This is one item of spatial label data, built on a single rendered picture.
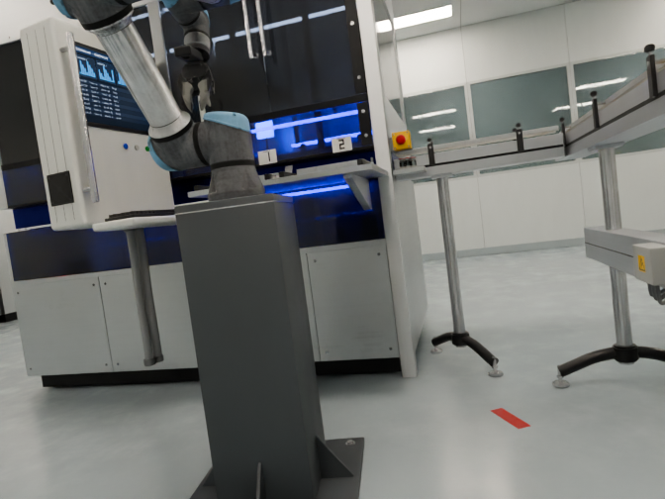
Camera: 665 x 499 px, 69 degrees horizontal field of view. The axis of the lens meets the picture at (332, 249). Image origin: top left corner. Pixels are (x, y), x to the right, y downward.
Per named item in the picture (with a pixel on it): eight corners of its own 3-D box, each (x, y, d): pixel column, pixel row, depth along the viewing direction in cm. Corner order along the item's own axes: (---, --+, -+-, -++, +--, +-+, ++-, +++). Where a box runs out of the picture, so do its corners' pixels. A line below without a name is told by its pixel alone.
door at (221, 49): (178, 131, 225) (159, 1, 222) (270, 112, 213) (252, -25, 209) (177, 131, 224) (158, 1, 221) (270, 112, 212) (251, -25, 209)
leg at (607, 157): (608, 359, 176) (588, 149, 172) (635, 357, 174) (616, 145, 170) (616, 367, 168) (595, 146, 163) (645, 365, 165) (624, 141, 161)
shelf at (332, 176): (242, 198, 227) (242, 194, 227) (391, 176, 209) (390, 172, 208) (188, 197, 181) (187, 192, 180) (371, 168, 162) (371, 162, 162)
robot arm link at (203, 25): (176, 4, 144) (191, 25, 152) (176, 33, 141) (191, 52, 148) (200, -4, 143) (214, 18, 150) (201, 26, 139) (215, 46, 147)
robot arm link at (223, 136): (244, 157, 121) (237, 103, 120) (196, 165, 124) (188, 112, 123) (261, 161, 132) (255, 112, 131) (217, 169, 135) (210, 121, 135)
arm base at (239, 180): (257, 195, 120) (252, 155, 119) (200, 203, 122) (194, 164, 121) (272, 197, 135) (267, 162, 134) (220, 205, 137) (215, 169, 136)
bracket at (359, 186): (365, 210, 205) (361, 179, 204) (372, 209, 204) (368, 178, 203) (347, 211, 172) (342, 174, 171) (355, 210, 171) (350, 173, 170)
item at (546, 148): (395, 180, 210) (390, 144, 209) (399, 182, 224) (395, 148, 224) (566, 155, 192) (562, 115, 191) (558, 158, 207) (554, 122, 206)
